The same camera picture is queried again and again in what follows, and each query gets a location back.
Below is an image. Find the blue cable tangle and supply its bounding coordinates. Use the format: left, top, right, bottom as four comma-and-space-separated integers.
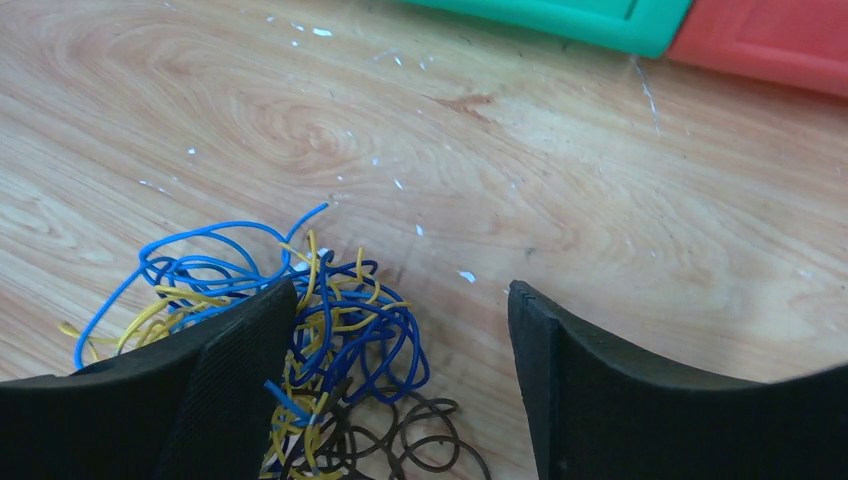
72, 202, 431, 425

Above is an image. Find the yellow cable tangle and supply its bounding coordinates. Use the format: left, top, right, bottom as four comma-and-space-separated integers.
58, 229, 412, 480

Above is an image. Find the black cable tangle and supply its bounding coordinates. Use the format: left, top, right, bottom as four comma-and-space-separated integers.
284, 380, 493, 480

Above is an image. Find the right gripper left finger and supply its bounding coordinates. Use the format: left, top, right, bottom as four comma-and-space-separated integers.
1, 280, 297, 479

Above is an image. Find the green plastic bin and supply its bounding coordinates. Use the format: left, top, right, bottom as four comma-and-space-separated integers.
417, 0, 692, 58

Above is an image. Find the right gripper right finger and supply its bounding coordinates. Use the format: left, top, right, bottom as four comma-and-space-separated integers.
508, 281, 847, 479

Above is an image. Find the red plastic bin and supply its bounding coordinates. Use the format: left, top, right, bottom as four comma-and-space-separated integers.
666, 0, 847, 97

